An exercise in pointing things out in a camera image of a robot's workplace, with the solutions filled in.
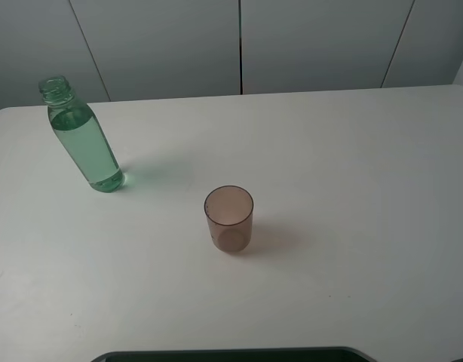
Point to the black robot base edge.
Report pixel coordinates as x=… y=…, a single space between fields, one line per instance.
x=245 y=355

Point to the green transparent water bottle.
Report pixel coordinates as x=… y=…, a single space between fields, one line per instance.
x=76 y=127

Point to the pink translucent plastic cup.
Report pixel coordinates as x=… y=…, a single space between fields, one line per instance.
x=229 y=213

